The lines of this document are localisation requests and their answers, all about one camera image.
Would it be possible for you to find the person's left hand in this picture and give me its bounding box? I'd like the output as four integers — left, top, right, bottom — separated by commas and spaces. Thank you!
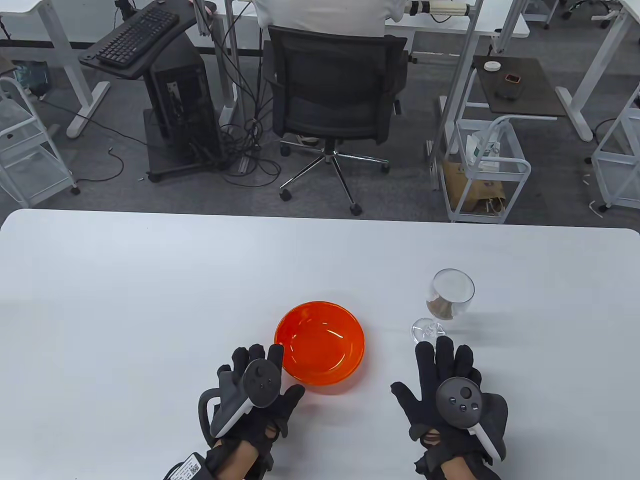
207, 343, 306, 451

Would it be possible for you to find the person's right hand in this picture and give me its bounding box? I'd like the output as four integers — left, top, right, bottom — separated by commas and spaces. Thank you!
391, 336, 509, 458

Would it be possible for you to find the orange plastic bowl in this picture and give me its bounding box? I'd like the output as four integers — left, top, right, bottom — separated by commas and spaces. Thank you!
274, 300, 365, 396

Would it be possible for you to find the pile of raisins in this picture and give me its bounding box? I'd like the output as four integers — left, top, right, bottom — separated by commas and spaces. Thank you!
426, 295, 454, 321

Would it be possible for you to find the clear wine glass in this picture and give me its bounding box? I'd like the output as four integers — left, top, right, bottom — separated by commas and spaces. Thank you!
411, 268, 476, 346

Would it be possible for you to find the person's right forearm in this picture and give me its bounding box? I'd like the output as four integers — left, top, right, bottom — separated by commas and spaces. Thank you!
440, 457, 501, 480

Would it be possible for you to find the person's left forearm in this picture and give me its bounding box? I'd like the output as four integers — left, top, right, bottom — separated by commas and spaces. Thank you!
210, 442, 261, 480

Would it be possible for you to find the grey and white hand controller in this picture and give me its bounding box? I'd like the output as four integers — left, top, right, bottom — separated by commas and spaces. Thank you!
436, 377, 503, 462
198, 358, 282, 448

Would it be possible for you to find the black battery pack white label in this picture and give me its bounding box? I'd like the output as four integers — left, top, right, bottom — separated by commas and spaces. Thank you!
162, 452, 206, 480

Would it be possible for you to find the brown paper bag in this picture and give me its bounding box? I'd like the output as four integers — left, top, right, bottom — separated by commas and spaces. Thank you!
442, 160, 508, 213

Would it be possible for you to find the white plastic packet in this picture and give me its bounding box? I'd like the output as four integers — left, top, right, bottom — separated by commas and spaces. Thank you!
465, 131, 503, 168

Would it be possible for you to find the black mesh office chair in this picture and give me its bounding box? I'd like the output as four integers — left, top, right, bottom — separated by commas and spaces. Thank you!
263, 25, 418, 217

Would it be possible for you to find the black computer tower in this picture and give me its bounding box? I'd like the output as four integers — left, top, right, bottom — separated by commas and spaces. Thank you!
150, 35, 223, 163

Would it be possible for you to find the brown side table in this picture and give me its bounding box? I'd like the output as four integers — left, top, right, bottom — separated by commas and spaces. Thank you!
457, 56, 568, 121

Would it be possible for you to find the long white desk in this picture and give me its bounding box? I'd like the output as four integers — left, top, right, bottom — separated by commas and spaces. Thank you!
215, 0, 531, 123

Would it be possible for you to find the beige power strip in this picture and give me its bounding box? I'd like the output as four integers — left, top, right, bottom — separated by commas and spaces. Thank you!
430, 0, 472, 15

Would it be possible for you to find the black keyboard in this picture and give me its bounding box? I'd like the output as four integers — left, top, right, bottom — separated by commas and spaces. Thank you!
96, 7, 180, 68

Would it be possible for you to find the black computer cart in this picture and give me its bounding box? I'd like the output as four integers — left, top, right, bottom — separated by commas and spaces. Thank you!
78, 0, 226, 183

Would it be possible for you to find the teal plastic bag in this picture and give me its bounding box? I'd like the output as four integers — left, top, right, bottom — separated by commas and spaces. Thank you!
15, 62, 51, 96

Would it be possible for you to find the white wire cart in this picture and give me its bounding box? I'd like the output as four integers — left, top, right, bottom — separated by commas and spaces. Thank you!
442, 115, 532, 224
591, 82, 640, 213
0, 76, 81, 208

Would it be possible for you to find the bundle of black cables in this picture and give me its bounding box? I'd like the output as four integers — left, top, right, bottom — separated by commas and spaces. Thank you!
187, 0, 283, 188

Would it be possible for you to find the aluminium frame post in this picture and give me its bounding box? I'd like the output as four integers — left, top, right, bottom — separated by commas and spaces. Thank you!
429, 0, 485, 191

